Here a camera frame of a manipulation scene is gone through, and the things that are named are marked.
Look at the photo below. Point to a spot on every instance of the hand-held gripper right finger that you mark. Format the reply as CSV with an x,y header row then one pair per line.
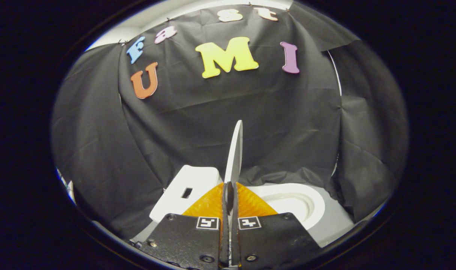
x,y
235,213

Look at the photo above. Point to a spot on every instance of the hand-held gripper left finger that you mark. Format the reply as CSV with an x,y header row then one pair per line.
x,y
225,213

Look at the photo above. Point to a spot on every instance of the white toilet body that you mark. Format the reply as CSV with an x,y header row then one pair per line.
x,y
198,176

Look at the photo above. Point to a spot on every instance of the black backdrop cloth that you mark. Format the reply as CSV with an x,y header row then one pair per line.
x,y
198,120

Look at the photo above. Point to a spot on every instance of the white toilet lid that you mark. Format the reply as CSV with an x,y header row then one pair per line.
x,y
235,157

